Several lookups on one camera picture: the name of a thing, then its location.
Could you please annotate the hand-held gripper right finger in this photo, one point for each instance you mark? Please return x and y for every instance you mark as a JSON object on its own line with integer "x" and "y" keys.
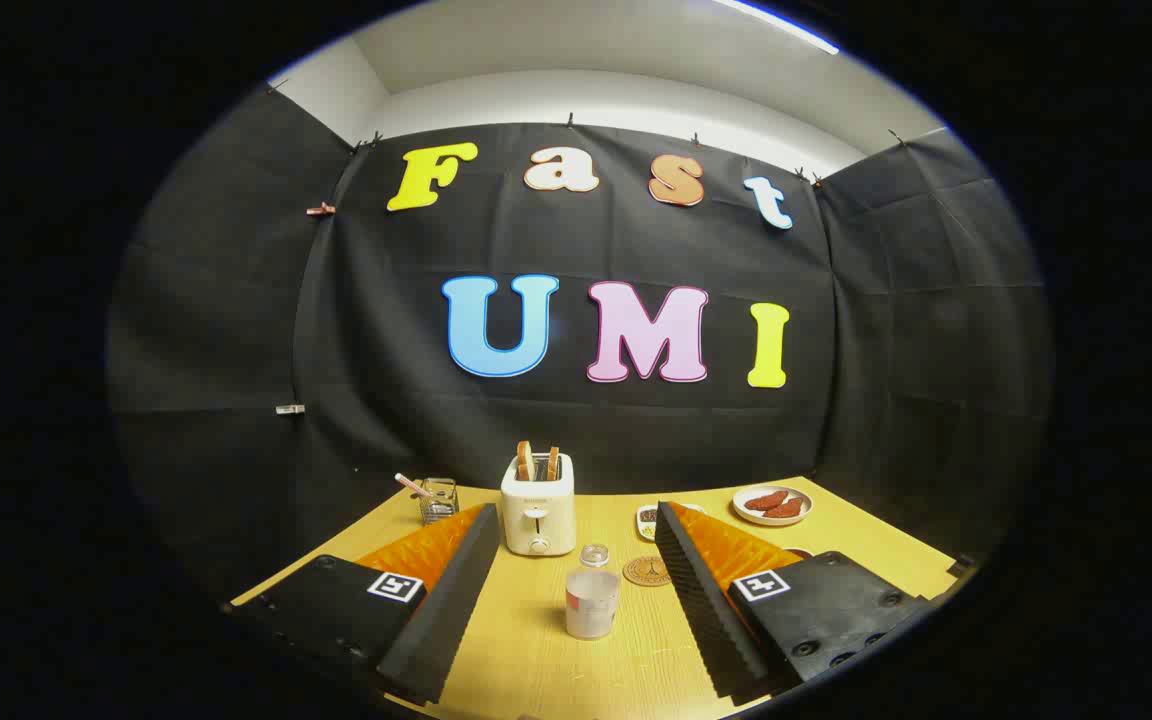
{"x": 701, "y": 600}

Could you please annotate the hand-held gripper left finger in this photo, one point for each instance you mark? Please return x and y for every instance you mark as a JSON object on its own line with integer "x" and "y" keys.
{"x": 456, "y": 590}

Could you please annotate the round brown coaster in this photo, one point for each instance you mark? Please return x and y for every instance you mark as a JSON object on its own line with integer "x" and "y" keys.
{"x": 642, "y": 571}

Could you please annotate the clear plastic juice bottle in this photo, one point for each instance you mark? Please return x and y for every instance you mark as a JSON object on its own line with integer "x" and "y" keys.
{"x": 592, "y": 600}

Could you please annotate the clear glass tumbler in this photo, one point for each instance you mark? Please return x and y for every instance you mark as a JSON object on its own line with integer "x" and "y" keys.
{"x": 439, "y": 503}

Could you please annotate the small divided white dish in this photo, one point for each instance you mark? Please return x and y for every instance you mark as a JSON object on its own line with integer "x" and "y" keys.
{"x": 647, "y": 521}

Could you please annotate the wooden table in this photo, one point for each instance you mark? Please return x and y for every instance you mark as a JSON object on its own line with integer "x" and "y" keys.
{"x": 536, "y": 655}

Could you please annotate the round white plate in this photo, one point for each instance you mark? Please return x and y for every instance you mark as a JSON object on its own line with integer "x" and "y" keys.
{"x": 772, "y": 520}

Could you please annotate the white toaster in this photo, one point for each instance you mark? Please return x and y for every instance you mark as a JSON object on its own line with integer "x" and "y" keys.
{"x": 538, "y": 510}

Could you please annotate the pink stick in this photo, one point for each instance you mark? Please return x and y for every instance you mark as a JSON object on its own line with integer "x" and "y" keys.
{"x": 408, "y": 483}

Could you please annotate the red meat piece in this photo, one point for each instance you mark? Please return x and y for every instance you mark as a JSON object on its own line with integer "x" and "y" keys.
{"x": 764, "y": 500}
{"x": 786, "y": 509}

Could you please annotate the toasted bread slice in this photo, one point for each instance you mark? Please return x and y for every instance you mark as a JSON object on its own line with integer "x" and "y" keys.
{"x": 553, "y": 463}
{"x": 526, "y": 460}

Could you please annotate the black backdrop cloth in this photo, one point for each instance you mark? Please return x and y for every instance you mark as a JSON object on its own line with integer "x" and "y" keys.
{"x": 386, "y": 400}

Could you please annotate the pink clip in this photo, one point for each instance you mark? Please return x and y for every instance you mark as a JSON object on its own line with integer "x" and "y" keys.
{"x": 321, "y": 209}

